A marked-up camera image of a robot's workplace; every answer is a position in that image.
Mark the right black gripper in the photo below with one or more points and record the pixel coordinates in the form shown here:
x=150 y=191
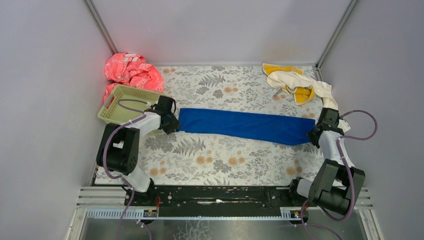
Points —
x=316 y=134

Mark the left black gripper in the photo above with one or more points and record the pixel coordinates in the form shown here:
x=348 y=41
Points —
x=171 y=123

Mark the blue towel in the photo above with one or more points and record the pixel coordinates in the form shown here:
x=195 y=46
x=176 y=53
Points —
x=280 y=129

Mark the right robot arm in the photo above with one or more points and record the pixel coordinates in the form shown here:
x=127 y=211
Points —
x=337 y=185

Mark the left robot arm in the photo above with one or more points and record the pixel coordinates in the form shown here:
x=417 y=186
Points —
x=118 y=151

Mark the yellow towel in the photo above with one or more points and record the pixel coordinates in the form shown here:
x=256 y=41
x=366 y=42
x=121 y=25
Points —
x=281 y=69

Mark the green plastic basket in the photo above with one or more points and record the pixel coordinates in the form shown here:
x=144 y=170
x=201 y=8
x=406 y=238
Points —
x=129 y=102

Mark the cream towel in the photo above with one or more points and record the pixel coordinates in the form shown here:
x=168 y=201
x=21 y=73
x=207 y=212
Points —
x=322 y=90

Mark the floral table mat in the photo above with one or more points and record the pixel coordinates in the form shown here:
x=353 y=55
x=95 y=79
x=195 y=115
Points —
x=207 y=159

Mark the pink patterned cloth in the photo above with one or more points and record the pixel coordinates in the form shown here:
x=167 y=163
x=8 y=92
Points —
x=131 y=70

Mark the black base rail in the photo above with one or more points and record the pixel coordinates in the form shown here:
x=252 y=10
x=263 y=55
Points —
x=216 y=201

